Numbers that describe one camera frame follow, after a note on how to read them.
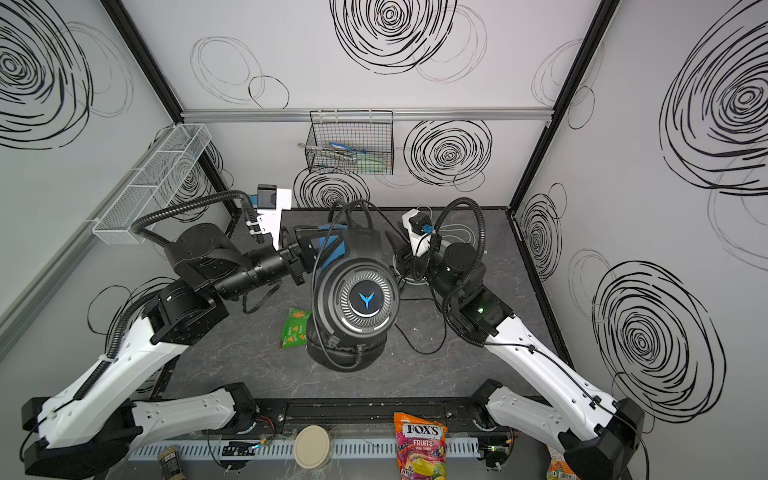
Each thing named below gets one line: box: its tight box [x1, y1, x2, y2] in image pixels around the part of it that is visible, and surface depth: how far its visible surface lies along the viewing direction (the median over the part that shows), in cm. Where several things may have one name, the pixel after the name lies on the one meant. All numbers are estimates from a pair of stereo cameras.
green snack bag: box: [282, 307, 312, 349], surface depth 86 cm
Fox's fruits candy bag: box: [393, 412, 448, 480], surface depth 68 cm
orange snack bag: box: [546, 445, 580, 480], surface depth 65 cm
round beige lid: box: [293, 424, 332, 470], surface depth 66 cm
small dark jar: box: [158, 445, 181, 480], surface depth 67 cm
